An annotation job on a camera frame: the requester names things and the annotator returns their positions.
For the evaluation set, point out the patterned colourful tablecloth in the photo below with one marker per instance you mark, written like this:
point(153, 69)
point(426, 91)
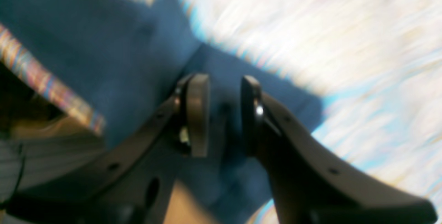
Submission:
point(374, 64)

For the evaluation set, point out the dark blue t-shirt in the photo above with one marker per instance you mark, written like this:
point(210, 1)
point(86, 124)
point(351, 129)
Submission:
point(124, 58)

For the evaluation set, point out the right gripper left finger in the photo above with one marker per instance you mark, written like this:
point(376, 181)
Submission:
point(132, 183)

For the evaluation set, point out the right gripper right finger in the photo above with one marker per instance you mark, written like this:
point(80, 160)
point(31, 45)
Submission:
point(311, 185)

